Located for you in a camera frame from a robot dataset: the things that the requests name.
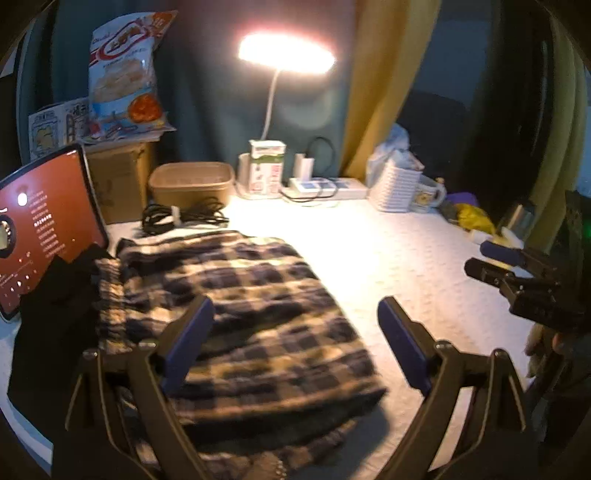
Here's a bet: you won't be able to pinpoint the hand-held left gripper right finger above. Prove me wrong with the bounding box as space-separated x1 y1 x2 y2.
378 296 541 480

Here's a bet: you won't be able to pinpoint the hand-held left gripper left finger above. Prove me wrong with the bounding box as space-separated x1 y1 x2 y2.
51 295 218 480

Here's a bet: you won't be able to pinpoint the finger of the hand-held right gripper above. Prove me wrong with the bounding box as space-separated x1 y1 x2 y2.
479 240 525 266
464 257 515 289

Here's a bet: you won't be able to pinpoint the plaid pants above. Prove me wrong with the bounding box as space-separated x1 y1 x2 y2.
95 231 389 480

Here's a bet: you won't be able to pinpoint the metal cup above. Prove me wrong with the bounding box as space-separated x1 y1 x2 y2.
501 200 536 241

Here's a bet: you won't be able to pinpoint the yellow crumpled item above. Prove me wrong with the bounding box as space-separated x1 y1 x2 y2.
455 204 497 236

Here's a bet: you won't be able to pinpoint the purple item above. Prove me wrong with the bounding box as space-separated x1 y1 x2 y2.
445 191 481 208

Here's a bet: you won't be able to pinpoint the printed mug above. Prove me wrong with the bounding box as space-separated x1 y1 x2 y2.
413 178 448 210

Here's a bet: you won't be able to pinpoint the white woven basket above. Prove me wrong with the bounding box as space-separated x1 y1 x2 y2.
369 157 423 213

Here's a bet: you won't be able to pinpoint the yellow curtain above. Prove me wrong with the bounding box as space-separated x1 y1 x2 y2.
526 28 587 250
339 0 444 178

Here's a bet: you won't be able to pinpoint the black cloth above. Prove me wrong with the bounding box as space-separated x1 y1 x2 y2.
7 244 121 416

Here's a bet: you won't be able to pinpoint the pale blue plastic bag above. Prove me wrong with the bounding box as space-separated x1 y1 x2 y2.
366 122 426 185

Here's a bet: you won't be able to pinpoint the brown lidded container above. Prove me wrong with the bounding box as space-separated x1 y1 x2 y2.
148 161 236 208

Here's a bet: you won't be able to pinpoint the white power strip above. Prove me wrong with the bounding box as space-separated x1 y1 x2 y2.
288 176 369 200

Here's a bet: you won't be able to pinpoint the cardboard box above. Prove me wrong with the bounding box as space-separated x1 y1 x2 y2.
85 141 158 225

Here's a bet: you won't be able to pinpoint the white green carton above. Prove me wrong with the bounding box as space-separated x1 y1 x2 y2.
248 139 286 195

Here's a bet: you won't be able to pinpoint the tablet with red screen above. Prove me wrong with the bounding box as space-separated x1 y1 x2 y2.
0 143 110 321

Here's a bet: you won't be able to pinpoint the printed paper box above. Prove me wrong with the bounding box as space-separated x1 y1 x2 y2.
28 97 164 160

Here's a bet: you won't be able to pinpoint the snack bag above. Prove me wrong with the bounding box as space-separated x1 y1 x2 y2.
88 10 178 139

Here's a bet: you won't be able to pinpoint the white desk lamp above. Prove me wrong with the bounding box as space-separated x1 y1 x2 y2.
235 32 337 200

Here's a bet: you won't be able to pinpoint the black cable bundle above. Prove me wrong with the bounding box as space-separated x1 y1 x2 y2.
141 198 230 236

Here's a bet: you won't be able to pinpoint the power strip cord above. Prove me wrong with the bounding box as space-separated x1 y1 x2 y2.
281 187 339 205

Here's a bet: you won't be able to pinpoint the black charging cable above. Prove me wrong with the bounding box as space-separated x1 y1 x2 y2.
305 136 339 179

